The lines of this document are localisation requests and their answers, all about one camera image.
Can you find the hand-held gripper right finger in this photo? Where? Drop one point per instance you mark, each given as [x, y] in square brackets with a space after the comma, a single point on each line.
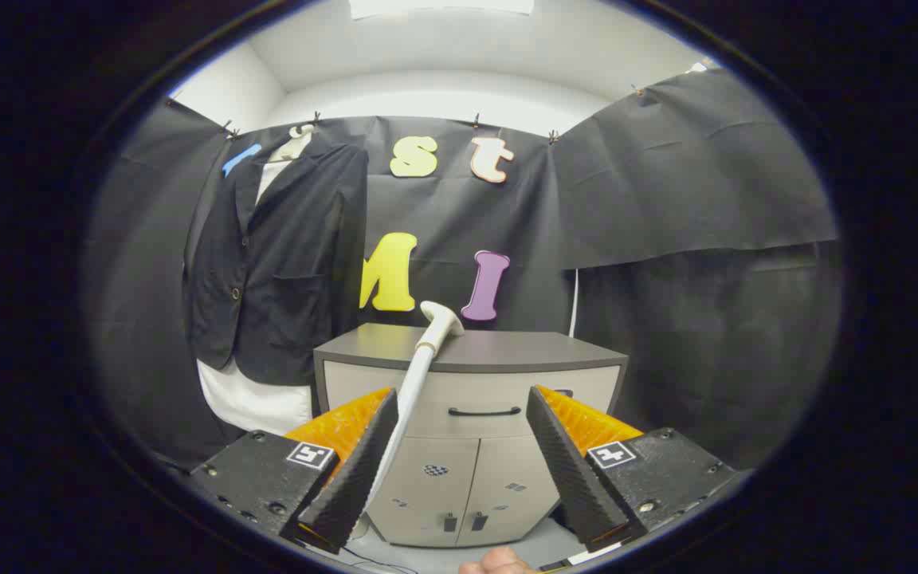
[574, 478]

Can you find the grey cabinet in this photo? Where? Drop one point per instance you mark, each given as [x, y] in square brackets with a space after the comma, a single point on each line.
[475, 375]

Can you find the black backdrop cloth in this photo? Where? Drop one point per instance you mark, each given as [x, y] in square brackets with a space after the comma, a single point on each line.
[666, 199]

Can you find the black suit jacket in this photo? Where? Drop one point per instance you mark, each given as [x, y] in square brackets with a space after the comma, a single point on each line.
[284, 271]

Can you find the white garment steamer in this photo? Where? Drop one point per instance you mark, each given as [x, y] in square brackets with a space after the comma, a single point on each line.
[415, 379]

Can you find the cream clothes hanger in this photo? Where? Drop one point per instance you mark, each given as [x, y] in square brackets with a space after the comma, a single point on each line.
[293, 145]

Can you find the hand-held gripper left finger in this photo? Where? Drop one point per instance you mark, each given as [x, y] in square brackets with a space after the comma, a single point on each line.
[355, 478]

